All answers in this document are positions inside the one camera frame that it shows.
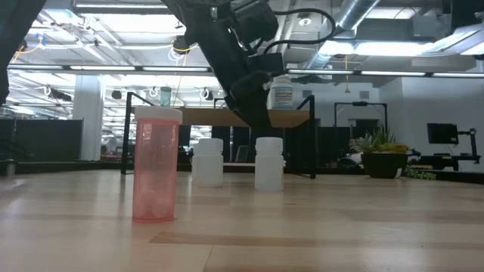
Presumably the white labelled medicine bottle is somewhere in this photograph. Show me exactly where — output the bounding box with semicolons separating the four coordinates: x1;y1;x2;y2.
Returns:
268;75;294;110

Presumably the wooden shelf with black legs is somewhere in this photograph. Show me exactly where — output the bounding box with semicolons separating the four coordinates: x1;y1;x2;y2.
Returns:
120;91;317;180

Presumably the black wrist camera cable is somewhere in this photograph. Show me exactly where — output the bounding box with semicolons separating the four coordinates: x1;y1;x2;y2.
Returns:
262;7;337;56

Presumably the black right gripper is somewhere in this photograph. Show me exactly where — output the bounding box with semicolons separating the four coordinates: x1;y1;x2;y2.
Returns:
195;17;275;130

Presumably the black background desk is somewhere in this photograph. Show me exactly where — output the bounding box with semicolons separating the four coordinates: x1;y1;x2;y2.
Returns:
410;153;482;171

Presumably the person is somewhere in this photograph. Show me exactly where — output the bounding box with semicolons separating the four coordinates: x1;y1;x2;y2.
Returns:
337;138;365;169

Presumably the grey office chair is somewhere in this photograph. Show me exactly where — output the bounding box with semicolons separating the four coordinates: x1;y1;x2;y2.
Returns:
234;144;251;164

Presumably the small translucent white bottle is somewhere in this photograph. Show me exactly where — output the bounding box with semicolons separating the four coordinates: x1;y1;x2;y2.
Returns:
196;138;225;187
253;136;284;192

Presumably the succulent plant in dark pot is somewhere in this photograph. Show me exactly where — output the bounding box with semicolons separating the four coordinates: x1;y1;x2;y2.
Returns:
353;126;436;181

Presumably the dark computer monitor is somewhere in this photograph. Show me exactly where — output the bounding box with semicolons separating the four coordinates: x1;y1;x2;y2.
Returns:
427;122;459;145

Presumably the black partition panel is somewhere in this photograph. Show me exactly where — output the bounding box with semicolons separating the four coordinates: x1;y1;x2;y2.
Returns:
0;119;83;162

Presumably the black metal frame stand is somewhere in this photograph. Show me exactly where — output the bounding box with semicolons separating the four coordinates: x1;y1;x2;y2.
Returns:
334;100;388;129

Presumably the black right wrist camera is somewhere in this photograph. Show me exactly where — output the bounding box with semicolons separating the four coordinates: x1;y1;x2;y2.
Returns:
259;51;285;76

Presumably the grey metal cylinder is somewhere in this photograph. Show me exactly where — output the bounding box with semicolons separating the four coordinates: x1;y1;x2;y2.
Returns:
0;158;18;178

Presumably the black aluminium table frame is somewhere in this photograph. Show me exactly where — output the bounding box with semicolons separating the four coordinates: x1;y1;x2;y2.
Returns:
0;160;484;186

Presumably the white building column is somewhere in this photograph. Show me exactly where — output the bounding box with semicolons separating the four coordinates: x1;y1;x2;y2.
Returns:
72;74;105;162

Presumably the overhead LED light bar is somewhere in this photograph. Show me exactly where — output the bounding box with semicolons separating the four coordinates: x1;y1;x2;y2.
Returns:
0;63;484;79

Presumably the silver spiral air duct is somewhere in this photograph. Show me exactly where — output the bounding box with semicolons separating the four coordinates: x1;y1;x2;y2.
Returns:
302;0;381;71

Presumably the teal translucent pill bottle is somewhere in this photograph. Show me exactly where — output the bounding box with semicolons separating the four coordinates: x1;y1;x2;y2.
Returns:
160;86;172;108

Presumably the orange translucent pill bottle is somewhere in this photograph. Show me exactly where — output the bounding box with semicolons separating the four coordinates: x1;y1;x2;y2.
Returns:
131;106;183;224

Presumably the yellow hanging cord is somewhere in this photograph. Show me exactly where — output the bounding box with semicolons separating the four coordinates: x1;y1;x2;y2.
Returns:
343;54;352;94

